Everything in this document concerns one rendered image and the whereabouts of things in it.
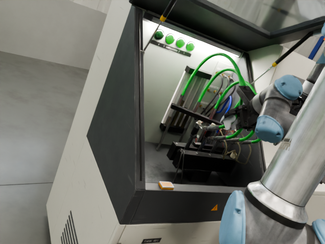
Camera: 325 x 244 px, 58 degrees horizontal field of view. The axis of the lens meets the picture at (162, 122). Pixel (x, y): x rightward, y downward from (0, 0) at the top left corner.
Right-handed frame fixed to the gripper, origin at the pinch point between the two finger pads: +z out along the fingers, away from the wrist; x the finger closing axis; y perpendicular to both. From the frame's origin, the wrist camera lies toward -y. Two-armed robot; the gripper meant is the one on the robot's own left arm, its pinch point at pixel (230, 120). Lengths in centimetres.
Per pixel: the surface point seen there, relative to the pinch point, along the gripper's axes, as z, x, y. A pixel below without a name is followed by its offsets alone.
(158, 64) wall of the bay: 20.7, -22.7, -34.2
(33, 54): 333, -134, -221
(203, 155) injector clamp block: 26.0, -1.1, 7.6
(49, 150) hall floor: 174, -82, -29
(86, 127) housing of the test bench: 49, -53, -11
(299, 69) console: 12, 51, -36
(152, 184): 5.3, -30.9, 24.0
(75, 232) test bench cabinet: 57, -55, 39
